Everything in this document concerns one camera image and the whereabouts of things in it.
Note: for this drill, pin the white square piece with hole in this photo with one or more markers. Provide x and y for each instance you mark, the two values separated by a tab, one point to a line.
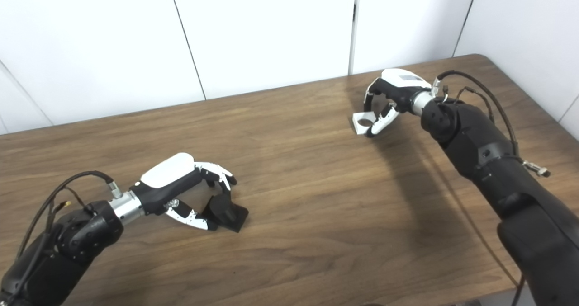
357	128

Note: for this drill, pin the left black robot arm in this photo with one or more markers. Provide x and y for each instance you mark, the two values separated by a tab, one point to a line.
59	251

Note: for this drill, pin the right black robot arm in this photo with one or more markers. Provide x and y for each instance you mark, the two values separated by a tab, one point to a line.
506	175

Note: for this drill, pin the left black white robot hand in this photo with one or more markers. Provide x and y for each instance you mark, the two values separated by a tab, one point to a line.
167	184

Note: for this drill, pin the black peg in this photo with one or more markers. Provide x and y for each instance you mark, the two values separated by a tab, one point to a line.
226	213

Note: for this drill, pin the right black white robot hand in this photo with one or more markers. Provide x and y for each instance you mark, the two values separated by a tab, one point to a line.
400	87

